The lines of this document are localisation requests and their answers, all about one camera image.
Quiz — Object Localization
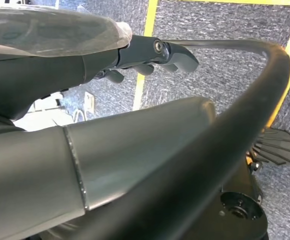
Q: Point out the black robot foot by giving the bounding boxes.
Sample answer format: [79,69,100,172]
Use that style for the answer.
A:
[249,127,290,167]

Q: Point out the white tangled cables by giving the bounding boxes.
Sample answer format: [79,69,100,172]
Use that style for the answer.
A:
[71,108,86,123]

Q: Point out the metal floor socket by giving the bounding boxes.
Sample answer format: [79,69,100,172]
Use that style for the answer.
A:
[83,91,96,114]

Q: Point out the grey left robot thigh shell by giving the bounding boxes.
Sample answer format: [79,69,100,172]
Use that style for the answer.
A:
[0,96,217,240]

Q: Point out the thick black cable loop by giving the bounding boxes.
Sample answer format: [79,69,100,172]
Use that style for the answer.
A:
[39,39,290,240]

